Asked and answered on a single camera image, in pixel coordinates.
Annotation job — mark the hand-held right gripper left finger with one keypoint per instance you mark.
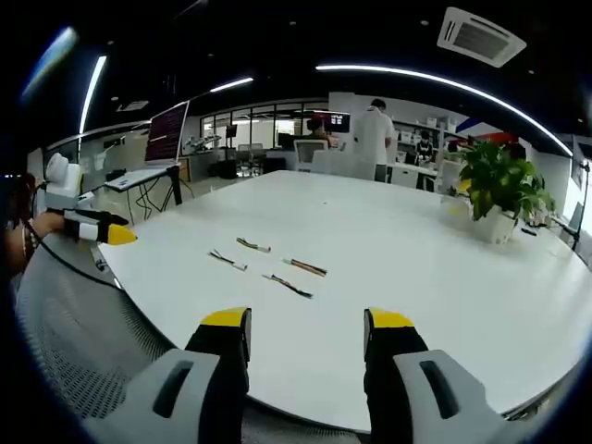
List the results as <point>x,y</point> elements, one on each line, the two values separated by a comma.
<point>185,393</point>

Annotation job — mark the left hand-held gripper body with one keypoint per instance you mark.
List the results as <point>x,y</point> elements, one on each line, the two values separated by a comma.
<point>62,182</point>

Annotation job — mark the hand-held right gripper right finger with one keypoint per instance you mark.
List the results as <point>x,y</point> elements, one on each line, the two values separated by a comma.
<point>430,393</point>

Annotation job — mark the black pen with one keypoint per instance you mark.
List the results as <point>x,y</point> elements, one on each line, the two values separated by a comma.
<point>289,284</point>

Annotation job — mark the person's left hand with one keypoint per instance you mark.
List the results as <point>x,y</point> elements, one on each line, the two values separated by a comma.
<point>48,224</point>

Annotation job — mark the white stand table black legs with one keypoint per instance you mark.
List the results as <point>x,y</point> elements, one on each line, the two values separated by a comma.
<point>139,178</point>

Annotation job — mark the short ceiling light strip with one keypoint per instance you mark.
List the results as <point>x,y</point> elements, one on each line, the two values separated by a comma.
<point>92,92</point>
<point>231,84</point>

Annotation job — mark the large display screen on stand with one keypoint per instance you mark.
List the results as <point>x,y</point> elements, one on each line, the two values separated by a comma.
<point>165,134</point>

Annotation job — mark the grey mesh office chair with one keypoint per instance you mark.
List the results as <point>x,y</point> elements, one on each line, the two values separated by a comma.
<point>88,342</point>

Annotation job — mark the green potted plant white pot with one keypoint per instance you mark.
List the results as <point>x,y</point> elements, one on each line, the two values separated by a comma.
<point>497,185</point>

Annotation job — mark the white office chair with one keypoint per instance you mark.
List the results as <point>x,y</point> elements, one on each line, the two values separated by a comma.
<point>311,155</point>

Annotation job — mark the black tripod stand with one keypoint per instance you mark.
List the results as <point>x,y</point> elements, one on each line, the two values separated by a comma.
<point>580,203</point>

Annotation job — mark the white storage shelf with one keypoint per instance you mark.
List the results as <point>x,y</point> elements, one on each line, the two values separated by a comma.
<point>416,134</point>

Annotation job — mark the long curved ceiling light strip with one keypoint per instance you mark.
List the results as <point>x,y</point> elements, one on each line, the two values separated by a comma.
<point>439,81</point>

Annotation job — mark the white ceiling air vent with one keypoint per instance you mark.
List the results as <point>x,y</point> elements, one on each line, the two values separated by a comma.
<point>481,36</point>

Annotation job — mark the small wall screen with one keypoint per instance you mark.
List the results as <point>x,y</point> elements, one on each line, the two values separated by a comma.
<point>337,121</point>

